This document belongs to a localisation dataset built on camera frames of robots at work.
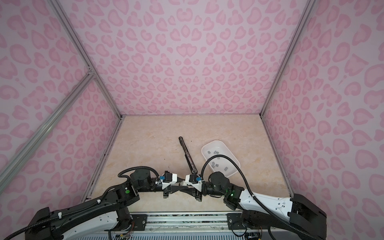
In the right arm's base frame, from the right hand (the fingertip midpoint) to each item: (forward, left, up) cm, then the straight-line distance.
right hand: (182, 186), depth 68 cm
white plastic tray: (+19, -20, -17) cm, 33 cm away
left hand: (0, -2, +5) cm, 5 cm away
